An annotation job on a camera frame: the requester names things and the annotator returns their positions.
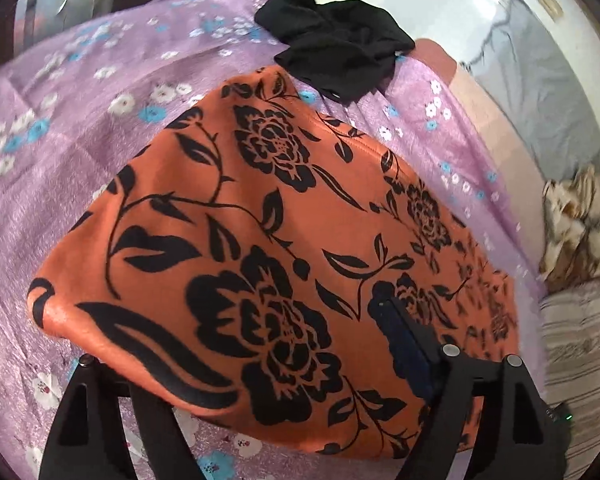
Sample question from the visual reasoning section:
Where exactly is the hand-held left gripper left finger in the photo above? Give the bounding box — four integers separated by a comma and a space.
39, 354, 203, 480

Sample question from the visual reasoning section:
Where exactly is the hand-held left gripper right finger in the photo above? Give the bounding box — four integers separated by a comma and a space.
371, 296, 572, 480

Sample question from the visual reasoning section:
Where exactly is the orange black floral shirt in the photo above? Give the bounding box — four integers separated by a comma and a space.
26, 66, 522, 462

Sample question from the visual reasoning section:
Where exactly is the striped floral pillow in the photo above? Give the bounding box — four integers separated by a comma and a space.
536, 277, 600, 473

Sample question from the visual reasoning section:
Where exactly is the cream brown floral cloth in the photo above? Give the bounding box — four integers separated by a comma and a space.
539, 164, 600, 288

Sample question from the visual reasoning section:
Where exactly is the grey cloth on floor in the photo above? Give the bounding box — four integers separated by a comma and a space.
459, 0, 600, 183

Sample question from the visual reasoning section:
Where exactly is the black crumpled cloth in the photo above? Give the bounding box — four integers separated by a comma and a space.
254, 0, 417, 104

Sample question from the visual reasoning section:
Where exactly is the purple floral bedsheet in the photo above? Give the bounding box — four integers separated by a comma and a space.
0, 0, 548, 480

